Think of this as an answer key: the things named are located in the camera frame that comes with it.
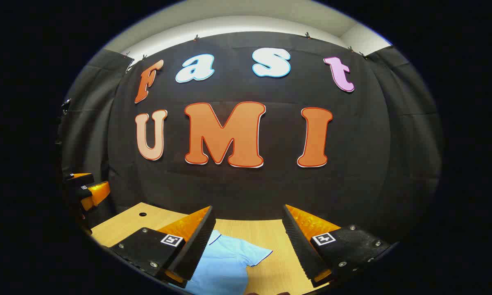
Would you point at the light blue T-shirt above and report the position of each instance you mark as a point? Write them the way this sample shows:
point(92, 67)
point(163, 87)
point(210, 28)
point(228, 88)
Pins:
point(225, 266)

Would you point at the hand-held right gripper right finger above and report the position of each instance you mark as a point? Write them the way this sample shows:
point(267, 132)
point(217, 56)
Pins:
point(301, 246)

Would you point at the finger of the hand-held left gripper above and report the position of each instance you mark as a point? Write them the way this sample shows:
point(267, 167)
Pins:
point(81, 180)
point(96, 193)

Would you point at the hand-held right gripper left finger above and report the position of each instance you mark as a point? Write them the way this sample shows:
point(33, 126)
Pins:
point(196, 250)

